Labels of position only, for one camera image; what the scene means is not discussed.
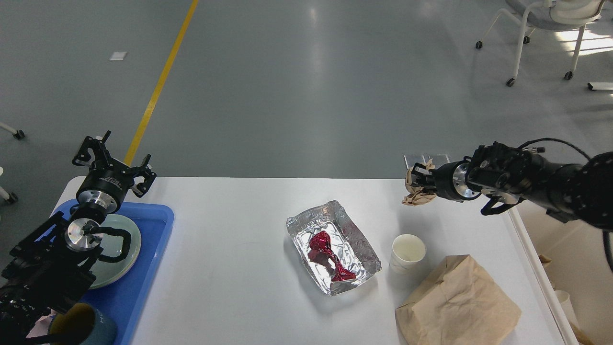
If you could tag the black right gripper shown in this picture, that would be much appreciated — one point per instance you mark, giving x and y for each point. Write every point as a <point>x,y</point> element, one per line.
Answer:
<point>450,181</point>

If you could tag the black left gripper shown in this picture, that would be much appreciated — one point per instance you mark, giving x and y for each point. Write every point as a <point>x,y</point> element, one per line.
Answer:
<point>105,185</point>

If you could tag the brown paper ball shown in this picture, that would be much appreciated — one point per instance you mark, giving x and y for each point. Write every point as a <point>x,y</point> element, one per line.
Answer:
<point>417,196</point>

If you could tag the light green plate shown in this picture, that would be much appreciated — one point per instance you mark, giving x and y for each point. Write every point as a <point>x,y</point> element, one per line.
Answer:
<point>107,273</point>

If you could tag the dark teal mug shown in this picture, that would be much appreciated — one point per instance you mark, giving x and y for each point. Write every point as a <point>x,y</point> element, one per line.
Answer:
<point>83,324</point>

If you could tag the white paper cup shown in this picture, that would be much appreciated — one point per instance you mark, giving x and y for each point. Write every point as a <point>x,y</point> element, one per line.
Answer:
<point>407,252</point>
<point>567,307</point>

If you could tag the pink mug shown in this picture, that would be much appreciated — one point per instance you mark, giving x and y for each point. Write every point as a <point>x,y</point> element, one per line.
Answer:
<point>42,325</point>

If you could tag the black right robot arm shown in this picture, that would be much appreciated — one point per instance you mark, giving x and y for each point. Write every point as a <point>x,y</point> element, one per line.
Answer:
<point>508,176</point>

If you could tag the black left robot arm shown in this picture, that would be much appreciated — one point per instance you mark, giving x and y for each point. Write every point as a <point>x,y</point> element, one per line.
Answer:
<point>51,267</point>

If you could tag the grey floor plate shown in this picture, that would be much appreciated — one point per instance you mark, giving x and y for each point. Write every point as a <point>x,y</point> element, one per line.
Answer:
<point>439,160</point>
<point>412,159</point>

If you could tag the aluminium foil tray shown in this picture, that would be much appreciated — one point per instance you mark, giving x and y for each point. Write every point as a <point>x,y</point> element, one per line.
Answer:
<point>347,241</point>

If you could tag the red crumpled wrapper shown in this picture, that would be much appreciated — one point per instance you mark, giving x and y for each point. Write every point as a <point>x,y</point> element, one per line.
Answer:
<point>320,252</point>

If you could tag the flat brown paper bag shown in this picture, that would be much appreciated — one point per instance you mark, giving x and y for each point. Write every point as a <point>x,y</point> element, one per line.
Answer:
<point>458,303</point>

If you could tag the blue plastic tray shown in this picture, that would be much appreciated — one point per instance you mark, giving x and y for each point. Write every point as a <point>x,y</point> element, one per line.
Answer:
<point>123,301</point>

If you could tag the white plastic bin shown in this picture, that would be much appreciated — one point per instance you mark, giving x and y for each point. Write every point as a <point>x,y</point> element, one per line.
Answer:
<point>570,257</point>

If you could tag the white bar on floor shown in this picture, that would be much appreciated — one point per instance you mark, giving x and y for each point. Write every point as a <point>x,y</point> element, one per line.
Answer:
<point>600,86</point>

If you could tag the white office chair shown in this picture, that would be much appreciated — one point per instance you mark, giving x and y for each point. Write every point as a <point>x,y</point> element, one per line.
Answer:
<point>547,15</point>

